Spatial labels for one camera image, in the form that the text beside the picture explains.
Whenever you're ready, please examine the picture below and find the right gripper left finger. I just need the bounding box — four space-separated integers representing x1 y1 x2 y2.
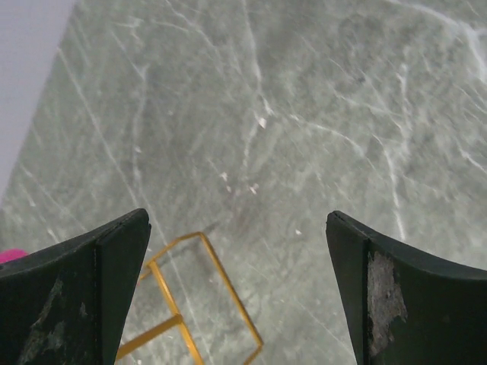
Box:
1 208 151 364

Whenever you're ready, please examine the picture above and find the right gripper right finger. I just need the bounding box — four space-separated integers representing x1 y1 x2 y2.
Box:
326 211 486 364

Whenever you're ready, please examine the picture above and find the pink plastic wine glass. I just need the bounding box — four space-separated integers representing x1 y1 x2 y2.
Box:
0 249 28 264

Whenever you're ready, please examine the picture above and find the gold wire wine glass rack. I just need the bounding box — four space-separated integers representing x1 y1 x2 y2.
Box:
116 231 263 364

